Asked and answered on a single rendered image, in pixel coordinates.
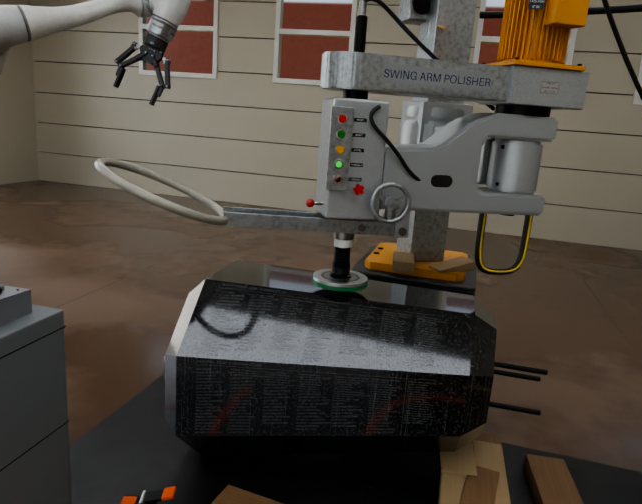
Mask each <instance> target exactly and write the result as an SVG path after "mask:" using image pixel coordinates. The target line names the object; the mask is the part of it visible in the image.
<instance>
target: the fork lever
mask: <svg viewBox="0 0 642 504"><path fill-rule="evenodd" d="M223 211H226V212H224V213H223V216H225V217H227V218H228V223H227V224H225V225H223V226H232V227H249V228H266V229H283V230H300V231H316V232H333V233H350V234H367V235H384V236H394V233H395V224H396V223H393V224H385V223H382V222H379V221H378V220H346V219H327V218H325V217H324V216H323V215H322V214H321V213H317V212H302V211H287V210H272V209H257V208H242V207H227V206H223ZM398 234H399V235H401V236H404V235H406V234H407V230H406V229H405V228H403V227H402V228H400V229H399V232H398Z"/></svg>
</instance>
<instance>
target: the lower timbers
mask: <svg viewBox="0 0 642 504"><path fill-rule="evenodd" d="M474 440H478V441H484V442H489V443H494V444H500V445H501V437H500V436H496V435H491V434H486V433H482V432H481V434H480V436H478V437H477V438H475V439H474ZM523 470H524V473H525V476H526V479H527V482H528V485H529V488H530V491H531V494H532V498H533V501H534V504H584V503H583V501H582V498H581V496H580V494H579V492H578V490H577V487H576V485H575V483H574V481H573V479H572V476H571V474H570V472H569V470H568V468H567V465H566V463H565V461H564V459H558V458H552V457H545V456H538V455H532V454H526V456H525V461H524V467H523Z"/></svg>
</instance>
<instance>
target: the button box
mask: <svg viewBox="0 0 642 504"><path fill-rule="evenodd" d="M341 113H344V114H346V115H347V118H348V120H347V122H346V123H345V124H340V123H338V121H337V117H338V115H339V114H341ZM353 120H354V107H342V106H330V115H329V129H328V143H327V157H326V170H325V184H324V189H325V190H335V191H348V180H349V168H350V156H351V144H352V132H353ZM339 129H344V130H345V131H346V137H345V138H344V139H342V140H340V139H338V138H337V137H336V132H337V130H339ZM338 144H342V145H344V147H345V152H344V153H343V154H342V155H338V154H337V153H336V152H335V147H336V146H337V145H338ZM337 159H341V160H342V161H343V162H344V166H343V168H342V169H340V170H337V169H335V167H334V162H335V160H337ZM336 174H340V175H341V176H342V178H343V181H342V183H340V184H335V183H334V182H333V176H334V175H336Z"/></svg>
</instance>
